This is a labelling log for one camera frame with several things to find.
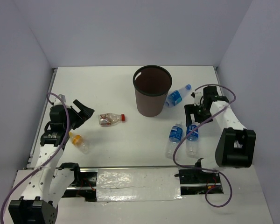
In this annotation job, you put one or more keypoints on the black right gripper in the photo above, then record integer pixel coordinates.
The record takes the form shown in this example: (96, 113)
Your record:
(202, 119)

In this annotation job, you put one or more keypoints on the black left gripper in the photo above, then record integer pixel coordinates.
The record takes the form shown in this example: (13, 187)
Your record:
(73, 111)

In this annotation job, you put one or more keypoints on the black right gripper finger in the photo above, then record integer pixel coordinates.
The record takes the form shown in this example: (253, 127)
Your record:
(82, 107)
(79, 118)

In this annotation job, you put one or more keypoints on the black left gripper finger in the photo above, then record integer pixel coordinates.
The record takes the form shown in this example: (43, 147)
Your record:
(194, 121)
(189, 109)

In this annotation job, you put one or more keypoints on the clear bottle red cap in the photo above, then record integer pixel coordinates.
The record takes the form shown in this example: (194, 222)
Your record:
(110, 119)

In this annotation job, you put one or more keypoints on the blue label bottle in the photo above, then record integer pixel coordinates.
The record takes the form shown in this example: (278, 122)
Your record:
(174, 138)
(192, 145)

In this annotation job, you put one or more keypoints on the clear bottle orange label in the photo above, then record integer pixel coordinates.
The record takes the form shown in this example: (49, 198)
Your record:
(79, 142)

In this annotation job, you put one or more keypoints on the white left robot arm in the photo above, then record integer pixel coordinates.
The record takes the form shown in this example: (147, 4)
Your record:
(47, 183)

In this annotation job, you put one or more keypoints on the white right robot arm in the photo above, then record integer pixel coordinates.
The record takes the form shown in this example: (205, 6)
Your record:
(204, 134)

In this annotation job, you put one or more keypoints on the blue cap bottle behind bin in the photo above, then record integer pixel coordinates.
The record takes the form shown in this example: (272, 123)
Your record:
(177, 96)

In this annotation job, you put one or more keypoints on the brown bin black rim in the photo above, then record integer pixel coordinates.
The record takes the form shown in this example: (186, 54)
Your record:
(152, 84)

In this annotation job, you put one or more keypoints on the silver foil sheet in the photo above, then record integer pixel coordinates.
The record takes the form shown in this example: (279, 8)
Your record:
(137, 184)

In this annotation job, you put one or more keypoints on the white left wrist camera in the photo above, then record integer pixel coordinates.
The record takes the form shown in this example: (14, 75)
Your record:
(61, 99)

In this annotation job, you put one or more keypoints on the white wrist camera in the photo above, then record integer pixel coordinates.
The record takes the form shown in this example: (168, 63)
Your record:
(198, 97)
(61, 99)

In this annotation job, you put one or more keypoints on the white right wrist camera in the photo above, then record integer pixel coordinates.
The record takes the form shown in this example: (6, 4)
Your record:
(198, 97)

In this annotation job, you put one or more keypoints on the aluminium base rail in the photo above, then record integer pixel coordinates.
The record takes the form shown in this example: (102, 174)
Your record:
(192, 182)

